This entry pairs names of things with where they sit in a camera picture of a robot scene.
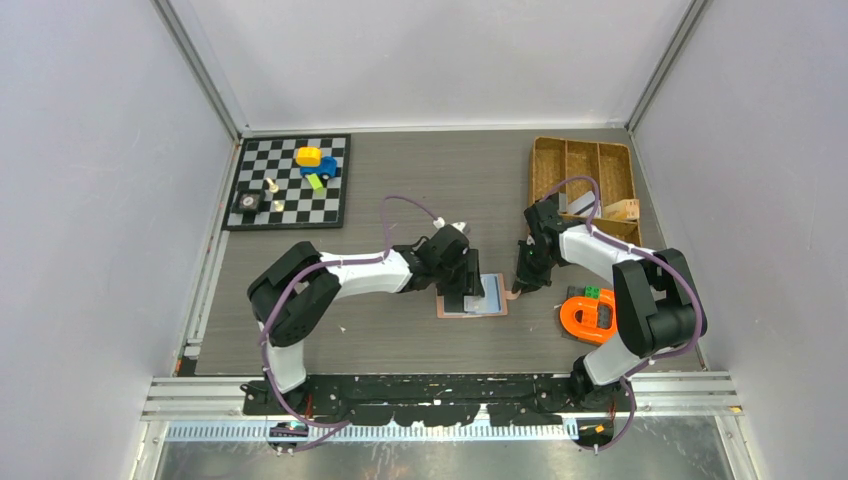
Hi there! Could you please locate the pink leather card holder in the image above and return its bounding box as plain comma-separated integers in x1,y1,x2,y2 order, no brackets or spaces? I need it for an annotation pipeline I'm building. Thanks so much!
436,273,520,319

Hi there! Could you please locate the grey striped credit card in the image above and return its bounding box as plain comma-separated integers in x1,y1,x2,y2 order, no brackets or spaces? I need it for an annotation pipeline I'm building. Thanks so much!
566,191,597,216

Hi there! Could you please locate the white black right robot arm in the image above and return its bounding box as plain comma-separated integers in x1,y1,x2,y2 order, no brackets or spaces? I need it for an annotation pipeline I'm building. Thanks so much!
511,200,707,411

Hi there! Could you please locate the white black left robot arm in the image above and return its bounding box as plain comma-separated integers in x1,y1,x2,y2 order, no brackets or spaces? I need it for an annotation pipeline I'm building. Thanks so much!
247,224,485,414

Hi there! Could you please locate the tan card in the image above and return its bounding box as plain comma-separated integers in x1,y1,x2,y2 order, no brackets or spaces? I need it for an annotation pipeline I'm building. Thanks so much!
602,199,640,221

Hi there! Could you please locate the green lego brick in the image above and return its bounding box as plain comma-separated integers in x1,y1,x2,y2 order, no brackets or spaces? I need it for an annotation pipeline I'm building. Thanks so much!
583,286,603,300

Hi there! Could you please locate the orange horseshoe toy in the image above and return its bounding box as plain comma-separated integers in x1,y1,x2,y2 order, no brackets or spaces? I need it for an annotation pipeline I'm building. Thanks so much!
559,296,618,345

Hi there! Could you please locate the dark grey lego baseplate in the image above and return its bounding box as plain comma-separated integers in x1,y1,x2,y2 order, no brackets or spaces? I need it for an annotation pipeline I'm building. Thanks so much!
559,286,617,345

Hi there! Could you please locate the woven bamboo organizer tray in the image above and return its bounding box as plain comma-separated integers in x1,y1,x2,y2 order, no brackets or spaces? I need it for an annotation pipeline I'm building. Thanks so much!
527,137,642,246

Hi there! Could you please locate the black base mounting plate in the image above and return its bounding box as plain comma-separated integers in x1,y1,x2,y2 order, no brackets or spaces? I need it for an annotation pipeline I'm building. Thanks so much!
240,373,634,427

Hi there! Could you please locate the blue toy car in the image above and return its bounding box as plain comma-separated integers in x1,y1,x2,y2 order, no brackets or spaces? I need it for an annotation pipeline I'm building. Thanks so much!
299,156,339,181

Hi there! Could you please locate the green toy block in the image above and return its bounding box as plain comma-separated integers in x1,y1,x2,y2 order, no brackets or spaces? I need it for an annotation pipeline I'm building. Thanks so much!
305,174,326,193

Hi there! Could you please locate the yellow toy block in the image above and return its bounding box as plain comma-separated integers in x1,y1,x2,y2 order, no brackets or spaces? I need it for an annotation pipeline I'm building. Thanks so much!
294,146,323,168

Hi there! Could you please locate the white chess pawn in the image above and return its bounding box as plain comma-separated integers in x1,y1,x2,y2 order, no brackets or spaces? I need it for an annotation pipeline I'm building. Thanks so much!
265,178,280,193

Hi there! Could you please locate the black white chessboard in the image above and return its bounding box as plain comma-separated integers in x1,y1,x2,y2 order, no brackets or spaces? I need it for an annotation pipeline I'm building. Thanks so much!
222,134,352,231

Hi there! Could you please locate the aluminium frame rail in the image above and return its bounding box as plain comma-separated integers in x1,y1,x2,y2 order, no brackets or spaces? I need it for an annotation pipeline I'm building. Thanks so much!
142,371,741,443

